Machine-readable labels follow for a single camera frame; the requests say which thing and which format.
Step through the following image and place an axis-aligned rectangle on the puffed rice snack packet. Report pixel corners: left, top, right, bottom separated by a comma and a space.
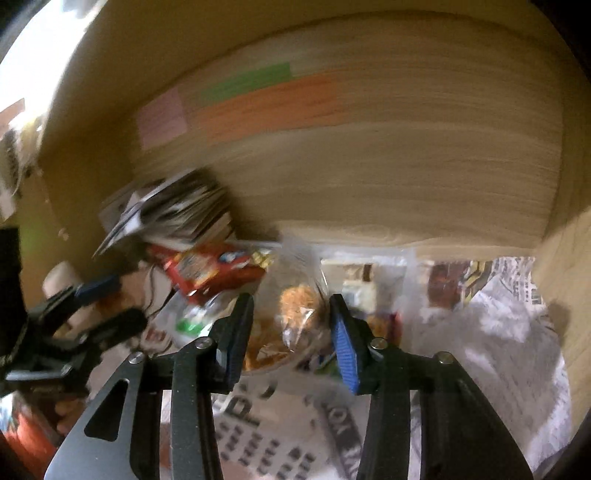
243, 283, 325, 373

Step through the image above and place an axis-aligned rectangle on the green sticky note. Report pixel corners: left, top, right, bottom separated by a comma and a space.
199, 62, 294, 106

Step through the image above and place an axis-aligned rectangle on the clear plastic storage bin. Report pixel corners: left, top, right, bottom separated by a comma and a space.
148, 239, 417, 374

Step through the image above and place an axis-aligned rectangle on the orange sticky note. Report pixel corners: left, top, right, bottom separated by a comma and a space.
193, 74, 346, 146

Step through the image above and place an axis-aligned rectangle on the red snack packet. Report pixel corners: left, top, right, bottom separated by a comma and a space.
147, 243, 266, 305

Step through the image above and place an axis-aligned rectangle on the pink sticky note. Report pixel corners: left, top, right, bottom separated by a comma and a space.
135, 87, 188, 151

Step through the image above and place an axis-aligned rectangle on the stack of papers and booklets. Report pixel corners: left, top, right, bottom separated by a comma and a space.
94, 169, 229, 256

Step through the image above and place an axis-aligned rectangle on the newspaper desk lining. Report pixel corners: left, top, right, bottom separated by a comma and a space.
87, 255, 574, 480

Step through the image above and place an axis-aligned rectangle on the person's left hand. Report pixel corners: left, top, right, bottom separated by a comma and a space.
54, 398, 86, 436

